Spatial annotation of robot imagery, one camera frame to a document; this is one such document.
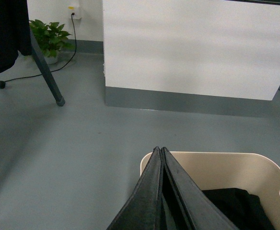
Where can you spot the black printed t-shirt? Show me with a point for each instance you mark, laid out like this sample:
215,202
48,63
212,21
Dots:
241,208

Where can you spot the grey hanger rack leg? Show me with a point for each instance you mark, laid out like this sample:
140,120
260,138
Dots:
45,71

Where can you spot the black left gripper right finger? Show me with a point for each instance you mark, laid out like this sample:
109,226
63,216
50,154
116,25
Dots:
188,206

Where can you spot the green potted plant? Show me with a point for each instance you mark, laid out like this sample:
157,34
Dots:
51,38

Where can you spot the white wall socket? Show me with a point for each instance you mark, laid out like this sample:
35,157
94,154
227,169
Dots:
75,9

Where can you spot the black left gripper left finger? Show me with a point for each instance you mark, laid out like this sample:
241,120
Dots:
142,211

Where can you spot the beige plastic laundry hamper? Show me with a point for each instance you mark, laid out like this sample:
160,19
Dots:
254,173

